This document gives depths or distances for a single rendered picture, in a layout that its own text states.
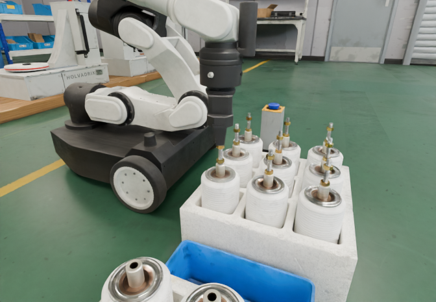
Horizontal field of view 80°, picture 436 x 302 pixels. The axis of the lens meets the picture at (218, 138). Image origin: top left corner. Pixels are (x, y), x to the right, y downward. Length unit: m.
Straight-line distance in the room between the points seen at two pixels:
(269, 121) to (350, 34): 4.75
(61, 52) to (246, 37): 2.37
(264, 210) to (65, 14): 2.55
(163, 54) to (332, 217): 0.70
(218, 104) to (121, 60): 2.71
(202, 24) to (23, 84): 2.03
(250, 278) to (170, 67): 0.69
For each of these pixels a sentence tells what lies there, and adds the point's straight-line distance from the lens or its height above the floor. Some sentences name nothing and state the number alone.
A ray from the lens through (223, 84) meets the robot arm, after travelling 0.52.
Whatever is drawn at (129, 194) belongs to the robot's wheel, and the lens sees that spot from 0.95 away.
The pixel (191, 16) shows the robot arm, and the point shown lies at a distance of 0.51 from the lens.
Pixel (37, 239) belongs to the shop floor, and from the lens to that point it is 0.99.
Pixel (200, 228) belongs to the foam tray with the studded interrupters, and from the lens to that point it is 0.66.
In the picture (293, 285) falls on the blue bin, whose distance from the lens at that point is 0.63.
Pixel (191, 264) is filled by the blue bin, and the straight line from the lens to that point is 0.70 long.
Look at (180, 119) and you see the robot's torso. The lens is 0.92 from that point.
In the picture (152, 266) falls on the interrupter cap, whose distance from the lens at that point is 0.44.
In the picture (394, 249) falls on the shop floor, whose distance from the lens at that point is 0.95.
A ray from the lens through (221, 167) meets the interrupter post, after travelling 0.62.
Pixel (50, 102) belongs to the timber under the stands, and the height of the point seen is 0.05.
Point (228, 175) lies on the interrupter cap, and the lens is 0.64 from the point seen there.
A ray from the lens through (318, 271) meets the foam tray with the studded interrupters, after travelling 0.64.
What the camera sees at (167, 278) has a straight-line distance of 0.43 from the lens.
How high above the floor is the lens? 0.58
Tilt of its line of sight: 23 degrees down
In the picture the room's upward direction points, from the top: straight up
